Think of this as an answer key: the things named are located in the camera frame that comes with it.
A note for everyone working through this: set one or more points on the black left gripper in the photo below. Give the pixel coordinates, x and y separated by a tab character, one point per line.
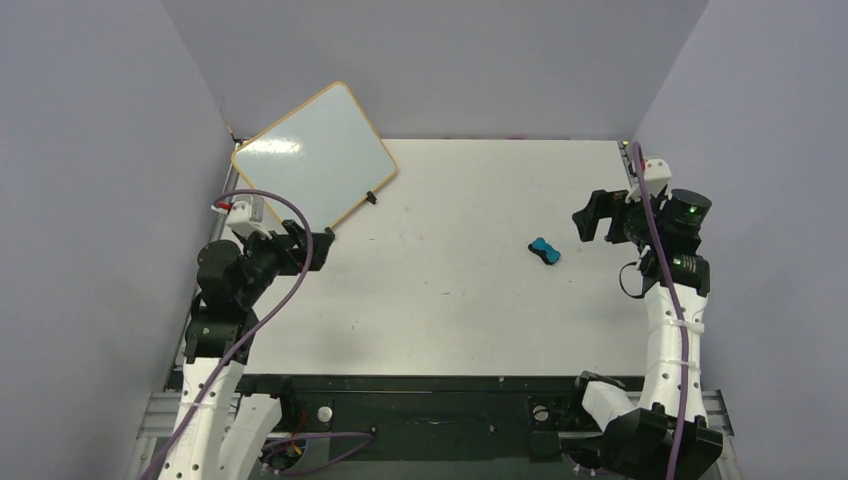
283	247

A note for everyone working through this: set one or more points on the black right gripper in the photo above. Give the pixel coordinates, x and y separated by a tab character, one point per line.
613	216

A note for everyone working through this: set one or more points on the blue black whiteboard eraser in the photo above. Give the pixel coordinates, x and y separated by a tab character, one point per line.
545	251

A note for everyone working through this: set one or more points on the yellow framed whiteboard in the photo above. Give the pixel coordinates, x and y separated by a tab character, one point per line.
323	157

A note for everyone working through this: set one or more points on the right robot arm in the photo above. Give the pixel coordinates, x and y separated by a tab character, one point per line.
665	434

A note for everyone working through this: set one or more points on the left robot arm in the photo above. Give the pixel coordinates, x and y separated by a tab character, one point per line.
208	441

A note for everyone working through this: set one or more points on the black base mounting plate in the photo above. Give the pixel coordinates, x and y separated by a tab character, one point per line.
431	418

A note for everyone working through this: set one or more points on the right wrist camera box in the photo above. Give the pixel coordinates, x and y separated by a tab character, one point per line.
656	174

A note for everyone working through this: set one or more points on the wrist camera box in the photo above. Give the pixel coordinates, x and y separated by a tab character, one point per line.
656	174
243	216

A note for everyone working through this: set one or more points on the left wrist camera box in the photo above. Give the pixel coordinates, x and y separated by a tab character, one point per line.
243	216

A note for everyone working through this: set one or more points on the black wire easel stand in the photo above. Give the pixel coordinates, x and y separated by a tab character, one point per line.
369	198

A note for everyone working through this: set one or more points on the aluminium frame rail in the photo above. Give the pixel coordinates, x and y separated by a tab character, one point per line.
161	411

